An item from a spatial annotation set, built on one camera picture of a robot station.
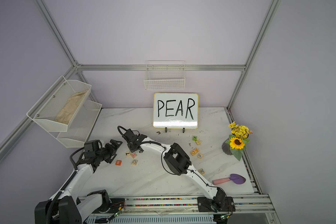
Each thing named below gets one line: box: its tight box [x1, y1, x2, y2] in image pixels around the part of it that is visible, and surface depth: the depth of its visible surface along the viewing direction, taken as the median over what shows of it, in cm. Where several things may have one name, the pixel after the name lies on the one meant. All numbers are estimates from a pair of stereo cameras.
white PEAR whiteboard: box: [153, 92, 199, 130], surface depth 106 cm
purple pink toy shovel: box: [212, 173, 246, 185], surface depth 84 cm
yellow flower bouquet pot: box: [221, 121, 254, 161], surface depth 77 cm
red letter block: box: [115, 160, 123, 167], surface depth 90 cm
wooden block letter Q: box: [131, 159, 139, 166], surface depth 90 cm
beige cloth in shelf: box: [54, 90, 88, 125], surface depth 81 cm
